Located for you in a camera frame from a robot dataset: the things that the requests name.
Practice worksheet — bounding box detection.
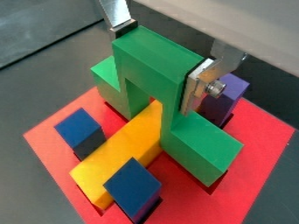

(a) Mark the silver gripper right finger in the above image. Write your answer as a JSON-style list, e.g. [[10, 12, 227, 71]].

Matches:
[[180, 39, 248, 116]]

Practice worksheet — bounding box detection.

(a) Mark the red puzzle board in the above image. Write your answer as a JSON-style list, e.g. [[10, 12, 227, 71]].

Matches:
[[23, 88, 295, 224]]

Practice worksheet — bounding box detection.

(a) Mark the yellow long block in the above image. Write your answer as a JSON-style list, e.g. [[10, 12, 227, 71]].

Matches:
[[69, 101, 163, 209]]

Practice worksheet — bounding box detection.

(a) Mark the green Z-shaped block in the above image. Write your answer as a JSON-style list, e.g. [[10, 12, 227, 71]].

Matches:
[[91, 26, 243, 186]]

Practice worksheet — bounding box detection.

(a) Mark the blue block left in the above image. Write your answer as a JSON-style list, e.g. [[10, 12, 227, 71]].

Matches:
[[55, 108, 107, 160]]

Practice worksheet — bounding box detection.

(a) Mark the blue block front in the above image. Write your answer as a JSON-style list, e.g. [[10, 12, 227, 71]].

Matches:
[[104, 157, 161, 224]]

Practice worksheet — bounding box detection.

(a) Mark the blue block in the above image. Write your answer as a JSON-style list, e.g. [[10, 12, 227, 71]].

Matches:
[[55, 108, 107, 160], [104, 157, 161, 224]]

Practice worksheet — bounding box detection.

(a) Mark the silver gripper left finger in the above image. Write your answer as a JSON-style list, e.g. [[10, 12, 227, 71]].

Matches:
[[99, 0, 137, 40]]

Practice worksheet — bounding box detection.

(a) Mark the purple block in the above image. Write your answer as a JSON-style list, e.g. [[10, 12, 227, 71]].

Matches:
[[199, 73, 248, 127]]

